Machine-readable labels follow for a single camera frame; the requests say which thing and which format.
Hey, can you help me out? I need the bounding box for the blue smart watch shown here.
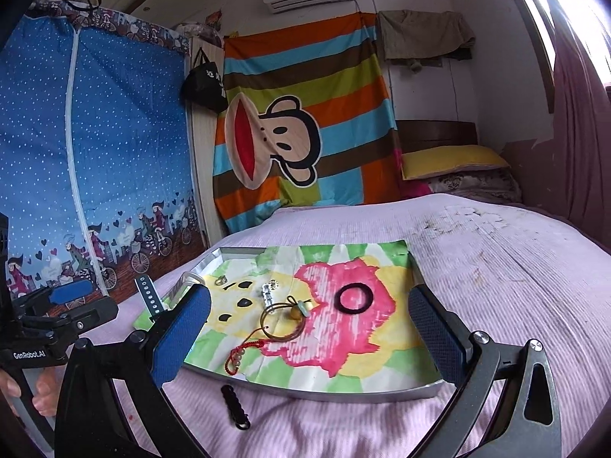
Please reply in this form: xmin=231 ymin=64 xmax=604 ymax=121
xmin=135 ymin=274 xmax=165 ymax=323

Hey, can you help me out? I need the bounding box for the red string bracelet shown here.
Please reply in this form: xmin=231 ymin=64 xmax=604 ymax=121
xmin=223 ymin=337 xmax=266 ymax=377

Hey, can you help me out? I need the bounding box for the black hair tie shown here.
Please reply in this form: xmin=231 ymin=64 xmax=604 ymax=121
xmin=332 ymin=281 xmax=374 ymax=316

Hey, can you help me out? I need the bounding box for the brown hair tie yellow bead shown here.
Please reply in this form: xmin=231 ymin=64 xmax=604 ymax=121
xmin=259 ymin=296 xmax=311 ymax=342

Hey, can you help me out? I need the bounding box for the left hand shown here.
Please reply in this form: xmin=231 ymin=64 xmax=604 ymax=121
xmin=0 ymin=366 xmax=61 ymax=418

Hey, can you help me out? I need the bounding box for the blue fabric wardrobe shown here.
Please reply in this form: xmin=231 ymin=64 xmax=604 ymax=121
xmin=1 ymin=1 xmax=205 ymax=299

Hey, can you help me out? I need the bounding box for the black hair clip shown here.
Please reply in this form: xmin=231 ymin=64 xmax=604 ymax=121
xmin=221 ymin=385 xmax=251 ymax=431

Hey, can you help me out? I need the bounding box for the pink bed cover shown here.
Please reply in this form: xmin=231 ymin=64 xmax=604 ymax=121
xmin=165 ymin=194 xmax=610 ymax=457

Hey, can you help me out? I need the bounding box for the silver rhinestone hair pin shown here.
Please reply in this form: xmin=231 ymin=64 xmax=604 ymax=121
xmin=261 ymin=278 xmax=279 ymax=308

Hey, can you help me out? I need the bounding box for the floral folded quilt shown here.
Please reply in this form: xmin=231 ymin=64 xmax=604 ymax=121
xmin=426 ymin=169 xmax=522 ymax=205

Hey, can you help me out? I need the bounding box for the black hanging bag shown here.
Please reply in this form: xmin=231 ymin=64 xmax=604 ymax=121
xmin=180 ymin=48 xmax=229 ymax=115

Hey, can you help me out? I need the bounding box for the pink curtain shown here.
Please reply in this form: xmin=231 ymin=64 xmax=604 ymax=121
xmin=496 ymin=0 xmax=611 ymax=249

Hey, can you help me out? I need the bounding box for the yellow pillow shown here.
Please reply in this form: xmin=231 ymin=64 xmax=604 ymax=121
xmin=402 ymin=145 xmax=509 ymax=181

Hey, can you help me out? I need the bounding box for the striped monkey blanket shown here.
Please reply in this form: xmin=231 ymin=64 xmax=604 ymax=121
xmin=212 ymin=13 xmax=402 ymax=233

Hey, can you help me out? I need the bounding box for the dark wooden headboard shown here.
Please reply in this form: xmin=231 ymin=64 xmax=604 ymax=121
xmin=396 ymin=120 xmax=478 ymax=153

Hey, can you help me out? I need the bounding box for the brown hanging cloth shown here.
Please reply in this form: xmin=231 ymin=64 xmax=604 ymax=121
xmin=377 ymin=10 xmax=475 ymax=73

